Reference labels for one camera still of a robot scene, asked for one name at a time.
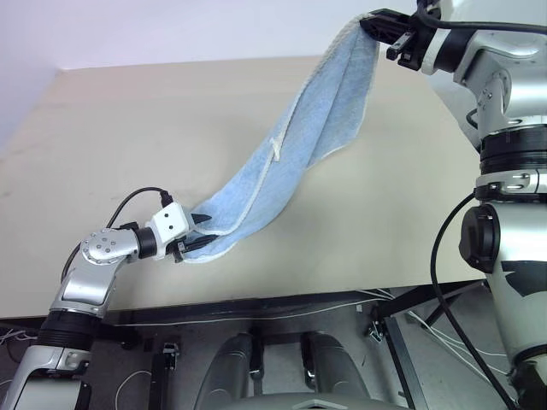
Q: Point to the dark grey rounded shell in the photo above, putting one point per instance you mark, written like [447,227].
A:
[233,363]
[333,363]

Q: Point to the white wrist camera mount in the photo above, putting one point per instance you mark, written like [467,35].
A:
[433,51]
[168,222]

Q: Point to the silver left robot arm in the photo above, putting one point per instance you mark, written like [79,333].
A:
[98,248]

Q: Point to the light blue towel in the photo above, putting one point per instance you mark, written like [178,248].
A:
[325,98]

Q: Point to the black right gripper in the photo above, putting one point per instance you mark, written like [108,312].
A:
[412,49]

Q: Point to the black bracket with silver clip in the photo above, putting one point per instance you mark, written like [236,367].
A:
[170,354]

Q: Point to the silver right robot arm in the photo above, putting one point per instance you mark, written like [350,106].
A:
[508,47]

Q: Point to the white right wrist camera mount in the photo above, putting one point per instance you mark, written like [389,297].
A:
[433,51]

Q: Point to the black metal table frame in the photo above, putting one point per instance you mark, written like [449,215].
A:
[256,310]

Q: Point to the grey flat robot body panel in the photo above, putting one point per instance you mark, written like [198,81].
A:
[316,403]

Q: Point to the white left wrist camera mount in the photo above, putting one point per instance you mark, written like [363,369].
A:
[168,222]

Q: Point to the silver metal latch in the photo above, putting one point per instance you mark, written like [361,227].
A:
[376,329]

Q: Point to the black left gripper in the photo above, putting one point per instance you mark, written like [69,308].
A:
[179,250]

